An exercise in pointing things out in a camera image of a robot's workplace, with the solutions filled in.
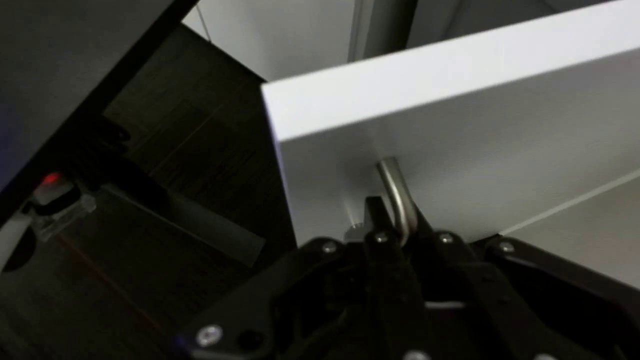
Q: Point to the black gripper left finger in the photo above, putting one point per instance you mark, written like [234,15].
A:
[333,301]

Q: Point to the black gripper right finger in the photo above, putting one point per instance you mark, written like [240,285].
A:
[521,301]

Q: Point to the white cabinet door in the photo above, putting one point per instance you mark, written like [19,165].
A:
[501,153]

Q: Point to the white base cabinet unit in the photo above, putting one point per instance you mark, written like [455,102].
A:
[280,32]

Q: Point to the orange black clamp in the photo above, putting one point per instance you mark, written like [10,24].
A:
[46,207]

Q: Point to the black breadboard table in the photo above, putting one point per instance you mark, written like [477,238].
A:
[60,72]

